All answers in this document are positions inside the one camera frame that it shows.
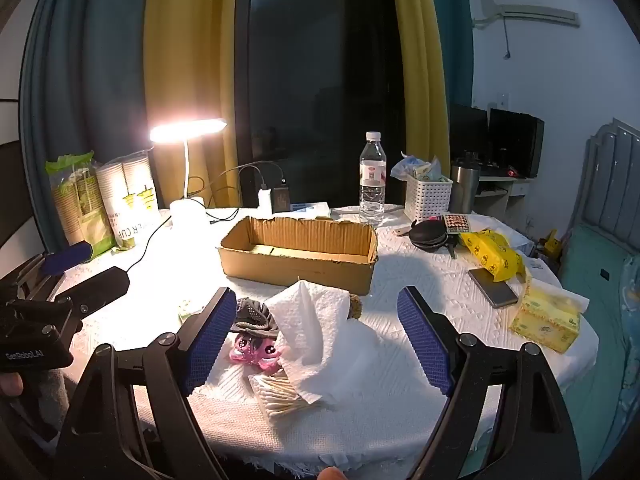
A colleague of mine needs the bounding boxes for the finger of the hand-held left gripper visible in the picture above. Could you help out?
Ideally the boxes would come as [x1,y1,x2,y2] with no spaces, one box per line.
[7,241,95,301]
[5,266,132,331]

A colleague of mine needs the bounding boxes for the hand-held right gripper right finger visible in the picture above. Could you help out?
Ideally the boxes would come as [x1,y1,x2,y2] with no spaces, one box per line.
[396,286,583,480]

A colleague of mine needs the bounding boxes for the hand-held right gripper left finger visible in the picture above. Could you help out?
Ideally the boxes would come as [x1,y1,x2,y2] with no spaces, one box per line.
[50,287,237,480]

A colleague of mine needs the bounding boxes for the pink plush toy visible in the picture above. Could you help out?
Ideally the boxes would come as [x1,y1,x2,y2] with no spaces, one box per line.
[230,332,291,373]

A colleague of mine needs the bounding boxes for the grey dotted sock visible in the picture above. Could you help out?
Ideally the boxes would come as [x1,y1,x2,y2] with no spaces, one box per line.
[229,317,281,337]
[235,297,275,328]

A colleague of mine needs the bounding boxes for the cotton swab packet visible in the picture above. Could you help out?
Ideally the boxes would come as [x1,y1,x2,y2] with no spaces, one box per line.
[247,371,326,428]

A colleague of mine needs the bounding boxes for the white paper towel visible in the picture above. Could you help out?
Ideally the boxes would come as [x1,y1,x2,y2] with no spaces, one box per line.
[264,280,388,406]

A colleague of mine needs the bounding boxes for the cardboard box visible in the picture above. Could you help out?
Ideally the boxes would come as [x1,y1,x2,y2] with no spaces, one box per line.
[216,216,379,297]

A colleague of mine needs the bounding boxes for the green paper cup pack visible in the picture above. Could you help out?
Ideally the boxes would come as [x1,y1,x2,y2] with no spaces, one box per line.
[45,150,117,261]

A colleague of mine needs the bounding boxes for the smartphone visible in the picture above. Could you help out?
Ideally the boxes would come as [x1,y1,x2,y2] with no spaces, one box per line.
[468,267,520,309]

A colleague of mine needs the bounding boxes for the white paper cup pack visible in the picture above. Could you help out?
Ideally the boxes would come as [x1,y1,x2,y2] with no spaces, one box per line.
[95,154,162,252]

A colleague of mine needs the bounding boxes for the black round pouch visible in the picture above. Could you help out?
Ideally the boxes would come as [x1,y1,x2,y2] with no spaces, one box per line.
[410,220,451,250]

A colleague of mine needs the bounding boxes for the yellow printed packet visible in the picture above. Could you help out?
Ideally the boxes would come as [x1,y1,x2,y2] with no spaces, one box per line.
[459,229,528,283]

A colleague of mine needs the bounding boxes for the white desk lamp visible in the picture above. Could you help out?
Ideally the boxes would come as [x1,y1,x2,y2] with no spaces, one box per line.
[149,118,228,233]

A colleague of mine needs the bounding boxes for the white tablecloth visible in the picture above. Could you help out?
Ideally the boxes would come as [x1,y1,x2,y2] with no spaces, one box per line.
[50,205,601,471]

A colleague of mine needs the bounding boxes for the yellow tissue box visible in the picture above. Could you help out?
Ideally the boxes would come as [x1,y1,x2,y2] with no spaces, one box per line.
[509,280,591,353]

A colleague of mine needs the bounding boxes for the red dotted card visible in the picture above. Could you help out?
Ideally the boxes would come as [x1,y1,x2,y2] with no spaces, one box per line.
[442,213,473,235]

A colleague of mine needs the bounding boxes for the white plastic basket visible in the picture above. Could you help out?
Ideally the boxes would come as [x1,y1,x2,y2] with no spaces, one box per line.
[404,172,453,223]

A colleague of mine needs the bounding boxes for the steel tumbler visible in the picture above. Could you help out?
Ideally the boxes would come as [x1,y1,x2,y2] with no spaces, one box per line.
[449,152,482,215]

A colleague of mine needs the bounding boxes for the white computer desk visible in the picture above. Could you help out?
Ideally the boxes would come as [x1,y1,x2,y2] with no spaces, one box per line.
[472,172,533,231]

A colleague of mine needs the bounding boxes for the clear water bottle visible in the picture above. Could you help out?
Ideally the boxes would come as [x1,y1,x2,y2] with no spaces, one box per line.
[358,131,388,227]

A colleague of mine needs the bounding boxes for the blue and white box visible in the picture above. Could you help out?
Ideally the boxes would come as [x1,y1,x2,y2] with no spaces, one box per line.
[289,201,332,220]

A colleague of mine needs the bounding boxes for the teal curtain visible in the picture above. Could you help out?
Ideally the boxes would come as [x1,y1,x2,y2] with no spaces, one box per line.
[20,0,151,221]
[422,0,475,111]

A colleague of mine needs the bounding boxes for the crumpled plastic packets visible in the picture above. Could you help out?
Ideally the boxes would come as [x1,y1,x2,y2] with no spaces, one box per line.
[390,154,451,183]

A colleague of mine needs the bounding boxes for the bed with teal sheet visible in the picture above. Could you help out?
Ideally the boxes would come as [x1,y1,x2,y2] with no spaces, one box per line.
[557,225,640,461]

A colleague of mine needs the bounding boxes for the black monitor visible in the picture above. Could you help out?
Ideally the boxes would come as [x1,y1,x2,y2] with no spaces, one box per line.
[449,104,491,161]
[487,108,546,178]

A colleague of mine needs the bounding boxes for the yellow curtain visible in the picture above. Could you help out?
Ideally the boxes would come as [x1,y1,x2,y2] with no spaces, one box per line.
[389,0,451,171]
[144,0,241,211]

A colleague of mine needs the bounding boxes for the grey padded headboard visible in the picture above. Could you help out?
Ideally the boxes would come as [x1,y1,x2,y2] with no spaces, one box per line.
[570,117,640,256]

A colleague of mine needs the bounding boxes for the dark window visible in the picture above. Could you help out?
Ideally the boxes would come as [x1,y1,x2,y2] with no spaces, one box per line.
[235,0,408,208]

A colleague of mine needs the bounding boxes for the white air conditioner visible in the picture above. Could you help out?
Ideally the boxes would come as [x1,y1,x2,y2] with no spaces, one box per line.
[480,0,582,28]

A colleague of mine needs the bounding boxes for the black lamp cable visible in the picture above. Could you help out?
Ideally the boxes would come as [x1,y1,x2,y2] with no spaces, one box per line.
[122,215,173,273]

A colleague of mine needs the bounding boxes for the black charger cable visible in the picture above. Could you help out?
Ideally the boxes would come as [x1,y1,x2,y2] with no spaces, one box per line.
[202,160,287,223]

